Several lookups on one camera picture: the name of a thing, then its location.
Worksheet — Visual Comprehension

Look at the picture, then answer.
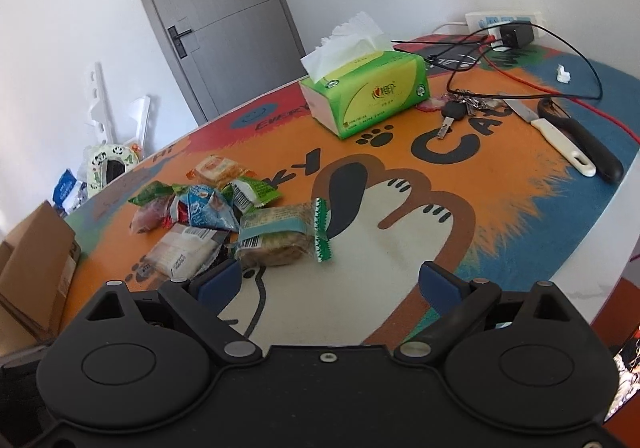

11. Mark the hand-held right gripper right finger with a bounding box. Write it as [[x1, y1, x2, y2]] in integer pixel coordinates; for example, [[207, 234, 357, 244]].
[[394, 262, 583, 361]]

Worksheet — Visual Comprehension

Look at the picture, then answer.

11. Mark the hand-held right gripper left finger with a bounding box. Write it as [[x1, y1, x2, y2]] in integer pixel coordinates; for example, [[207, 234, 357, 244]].
[[82, 260, 263, 365]]

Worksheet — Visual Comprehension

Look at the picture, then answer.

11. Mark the white snack packet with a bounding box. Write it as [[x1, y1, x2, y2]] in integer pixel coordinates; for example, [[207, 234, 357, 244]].
[[142, 224, 231, 279]]

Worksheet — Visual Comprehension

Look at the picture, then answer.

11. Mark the large oat bar packet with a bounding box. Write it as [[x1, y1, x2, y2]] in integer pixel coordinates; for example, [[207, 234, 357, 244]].
[[235, 198, 333, 267]]

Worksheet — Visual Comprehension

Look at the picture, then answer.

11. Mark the blue snack packet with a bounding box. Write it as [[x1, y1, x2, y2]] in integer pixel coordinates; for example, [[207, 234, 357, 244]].
[[172, 184, 241, 231]]

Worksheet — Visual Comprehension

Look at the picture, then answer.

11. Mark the pink snack packet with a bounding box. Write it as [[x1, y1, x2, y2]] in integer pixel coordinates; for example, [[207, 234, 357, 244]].
[[131, 202, 173, 235]]

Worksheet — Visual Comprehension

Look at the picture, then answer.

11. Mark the green barcode snack packet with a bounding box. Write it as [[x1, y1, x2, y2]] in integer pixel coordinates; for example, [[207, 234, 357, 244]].
[[227, 176, 283, 216]]

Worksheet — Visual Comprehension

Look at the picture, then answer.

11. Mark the orange snack packet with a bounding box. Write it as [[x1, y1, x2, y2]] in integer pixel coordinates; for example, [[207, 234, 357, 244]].
[[187, 155, 251, 189]]

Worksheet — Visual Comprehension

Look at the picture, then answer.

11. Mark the cardboard box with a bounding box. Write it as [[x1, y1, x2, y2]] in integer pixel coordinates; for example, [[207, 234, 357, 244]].
[[0, 200, 82, 344]]

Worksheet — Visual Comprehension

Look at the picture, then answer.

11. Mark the colourful printed table mat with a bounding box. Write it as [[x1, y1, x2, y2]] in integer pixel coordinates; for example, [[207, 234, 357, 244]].
[[65, 32, 640, 346]]

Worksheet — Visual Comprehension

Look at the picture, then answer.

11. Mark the bunch of keys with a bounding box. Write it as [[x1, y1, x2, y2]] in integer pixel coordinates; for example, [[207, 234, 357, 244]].
[[417, 90, 506, 141]]

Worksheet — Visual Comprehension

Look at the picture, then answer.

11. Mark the short white plastic board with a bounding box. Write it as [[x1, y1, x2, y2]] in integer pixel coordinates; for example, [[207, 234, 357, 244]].
[[125, 95, 151, 156]]

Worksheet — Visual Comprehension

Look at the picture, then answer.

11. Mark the blue plastic bag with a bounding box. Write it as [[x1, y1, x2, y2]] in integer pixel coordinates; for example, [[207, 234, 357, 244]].
[[52, 169, 81, 209]]

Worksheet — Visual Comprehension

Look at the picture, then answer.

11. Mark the red printed cloth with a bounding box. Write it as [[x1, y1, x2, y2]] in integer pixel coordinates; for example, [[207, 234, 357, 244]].
[[605, 323, 640, 424]]

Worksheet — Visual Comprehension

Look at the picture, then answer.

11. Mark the green tissue box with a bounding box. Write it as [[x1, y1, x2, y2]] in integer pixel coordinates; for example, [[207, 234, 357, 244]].
[[299, 12, 431, 139]]

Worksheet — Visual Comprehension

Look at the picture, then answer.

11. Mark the long white plastic board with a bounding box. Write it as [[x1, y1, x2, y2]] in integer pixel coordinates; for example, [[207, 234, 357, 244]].
[[82, 62, 117, 146]]

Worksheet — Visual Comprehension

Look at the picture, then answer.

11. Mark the black power adapter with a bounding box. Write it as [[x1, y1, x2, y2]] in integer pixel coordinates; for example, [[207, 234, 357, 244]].
[[500, 22, 535, 48]]

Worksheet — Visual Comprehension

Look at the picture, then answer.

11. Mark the white power strip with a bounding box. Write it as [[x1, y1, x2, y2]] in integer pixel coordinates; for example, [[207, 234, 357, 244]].
[[465, 12, 545, 48]]

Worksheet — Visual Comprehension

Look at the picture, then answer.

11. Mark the grey door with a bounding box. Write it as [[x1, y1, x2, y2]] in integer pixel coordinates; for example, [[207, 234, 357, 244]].
[[117, 0, 306, 126]]

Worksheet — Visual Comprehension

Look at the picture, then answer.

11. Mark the white handled knife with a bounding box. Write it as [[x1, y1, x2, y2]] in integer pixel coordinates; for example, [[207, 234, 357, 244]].
[[500, 95, 598, 177]]

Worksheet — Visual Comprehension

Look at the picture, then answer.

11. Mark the black handled peeler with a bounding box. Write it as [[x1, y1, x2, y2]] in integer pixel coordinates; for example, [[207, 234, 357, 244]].
[[537, 98, 626, 183]]

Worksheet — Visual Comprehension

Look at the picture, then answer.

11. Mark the red cable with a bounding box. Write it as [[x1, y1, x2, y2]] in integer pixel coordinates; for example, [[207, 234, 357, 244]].
[[482, 35, 640, 145]]

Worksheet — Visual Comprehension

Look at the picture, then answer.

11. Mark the black door handle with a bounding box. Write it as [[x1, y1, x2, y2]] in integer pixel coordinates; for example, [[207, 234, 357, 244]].
[[167, 25, 193, 58]]

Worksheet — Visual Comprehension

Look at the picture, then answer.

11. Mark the white cable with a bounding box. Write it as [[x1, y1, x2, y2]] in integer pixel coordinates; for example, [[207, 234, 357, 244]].
[[432, 20, 468, 36]]

